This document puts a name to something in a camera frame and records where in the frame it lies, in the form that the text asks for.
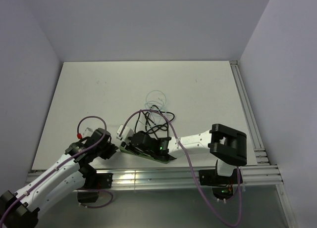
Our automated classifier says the black power cord with plug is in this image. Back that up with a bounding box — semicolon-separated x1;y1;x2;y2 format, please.
135;104;177;139

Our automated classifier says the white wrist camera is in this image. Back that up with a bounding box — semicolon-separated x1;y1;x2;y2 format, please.
116;125;134;143
82;127;94;138

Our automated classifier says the light green charging cable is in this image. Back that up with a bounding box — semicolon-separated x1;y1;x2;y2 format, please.
144;90;169;110

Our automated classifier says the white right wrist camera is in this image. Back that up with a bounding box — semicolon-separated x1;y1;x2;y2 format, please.
116;125;134;143

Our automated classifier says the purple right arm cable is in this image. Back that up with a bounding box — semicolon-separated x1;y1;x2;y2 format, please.
118;109;243;227

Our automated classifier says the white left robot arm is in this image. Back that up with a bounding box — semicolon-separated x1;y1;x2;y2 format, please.
0;128;118;228

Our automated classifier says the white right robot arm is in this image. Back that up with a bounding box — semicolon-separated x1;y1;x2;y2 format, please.
119;124;247;183

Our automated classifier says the green power strip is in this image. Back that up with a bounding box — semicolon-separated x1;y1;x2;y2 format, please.
119;142;176;164

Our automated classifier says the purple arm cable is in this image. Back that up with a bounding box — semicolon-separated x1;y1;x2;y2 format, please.
118;109;243;227
0;116;114;220

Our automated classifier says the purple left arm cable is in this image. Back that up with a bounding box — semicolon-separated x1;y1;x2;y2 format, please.
0;116;114;220

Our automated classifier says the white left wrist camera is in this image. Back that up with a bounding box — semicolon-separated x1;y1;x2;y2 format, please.
82;127;94;138

